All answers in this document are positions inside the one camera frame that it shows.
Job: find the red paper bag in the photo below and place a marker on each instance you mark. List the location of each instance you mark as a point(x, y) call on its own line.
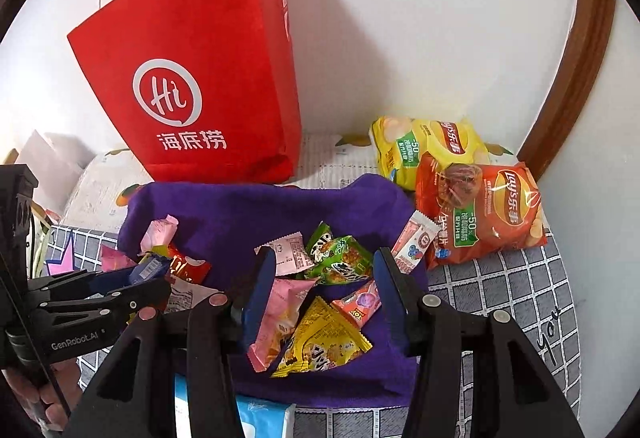
point(200, 68)

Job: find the small red candy packet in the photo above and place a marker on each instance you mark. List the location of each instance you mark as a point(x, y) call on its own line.
point(192, 269)

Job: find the long red snack packet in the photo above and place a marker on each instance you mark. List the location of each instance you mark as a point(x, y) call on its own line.
point(415, 243)

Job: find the blue snack packet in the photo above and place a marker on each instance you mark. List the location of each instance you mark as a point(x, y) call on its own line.
point(150, 270)

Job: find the yellow chips bag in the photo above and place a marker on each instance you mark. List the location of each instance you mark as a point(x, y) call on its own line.
point(400, 143)

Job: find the small pink candy packet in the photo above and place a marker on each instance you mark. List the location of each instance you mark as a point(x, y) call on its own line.
point(117, 260)

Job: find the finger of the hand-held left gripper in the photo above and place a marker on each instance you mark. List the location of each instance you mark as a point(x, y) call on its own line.
point(115, 279)
point(125, 303)

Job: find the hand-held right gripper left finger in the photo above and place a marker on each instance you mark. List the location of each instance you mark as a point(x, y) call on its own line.
point(260, 298)

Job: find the orange chips bag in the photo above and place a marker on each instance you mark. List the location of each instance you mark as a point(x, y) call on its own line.
point(480, 218)

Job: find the white plastic bag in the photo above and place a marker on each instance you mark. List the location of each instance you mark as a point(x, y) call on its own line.
point(50, 163)

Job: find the blue tissue pack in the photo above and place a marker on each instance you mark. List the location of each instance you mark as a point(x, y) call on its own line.
point(265, 420)

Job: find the person's left hand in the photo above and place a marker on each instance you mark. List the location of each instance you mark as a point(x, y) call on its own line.
point(30, 393)

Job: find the purple cloth bin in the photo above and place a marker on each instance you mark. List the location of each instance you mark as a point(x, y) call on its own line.
point(240, 213)

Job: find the white snack packet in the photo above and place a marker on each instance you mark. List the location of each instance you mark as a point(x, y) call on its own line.
point(185, 298)

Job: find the green triangular snack packet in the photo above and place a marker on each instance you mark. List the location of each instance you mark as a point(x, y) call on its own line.
point(340, 263)

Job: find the yellow triangular snack packet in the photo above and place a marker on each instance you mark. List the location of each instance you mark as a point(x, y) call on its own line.
point(325, 343)

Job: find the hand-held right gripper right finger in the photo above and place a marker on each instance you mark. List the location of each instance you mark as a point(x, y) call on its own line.
point(392, 298)

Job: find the grey checkered tablecloth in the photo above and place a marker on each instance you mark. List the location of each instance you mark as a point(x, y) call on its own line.
point(500, 283)

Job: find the pale pink-white snack packet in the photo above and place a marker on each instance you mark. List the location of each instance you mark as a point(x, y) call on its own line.
point(290, 258)

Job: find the yellow and pink snack packet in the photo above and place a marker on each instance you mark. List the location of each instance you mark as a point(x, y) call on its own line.
point(280, 313)

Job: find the brown wooden door frame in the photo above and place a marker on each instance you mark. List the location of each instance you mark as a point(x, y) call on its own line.
point(575, 68)

